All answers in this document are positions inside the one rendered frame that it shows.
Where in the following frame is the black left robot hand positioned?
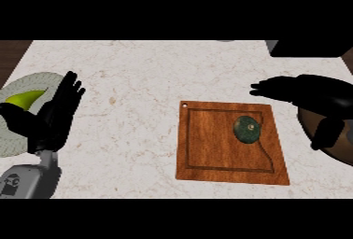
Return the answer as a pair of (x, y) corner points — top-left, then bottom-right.
(0, 70), (88, 155)

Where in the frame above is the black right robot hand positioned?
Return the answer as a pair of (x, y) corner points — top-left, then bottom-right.
(249, 74), (353, 151)

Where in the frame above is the brown copper pan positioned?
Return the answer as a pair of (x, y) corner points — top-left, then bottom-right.
(297, 106), (353, 167)

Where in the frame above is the wooden cutting board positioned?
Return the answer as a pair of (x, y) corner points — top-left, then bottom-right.
(175, 100), (291, 187)

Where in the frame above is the yellow-green fruit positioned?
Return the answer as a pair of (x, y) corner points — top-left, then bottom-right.
(5, 90), (49, 112)

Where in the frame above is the pale grey round plate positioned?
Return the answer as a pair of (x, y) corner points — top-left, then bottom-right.
(0, 71), (67, 159)

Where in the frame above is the black appliance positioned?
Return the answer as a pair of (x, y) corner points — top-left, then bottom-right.
(265, 40), (353, 59)

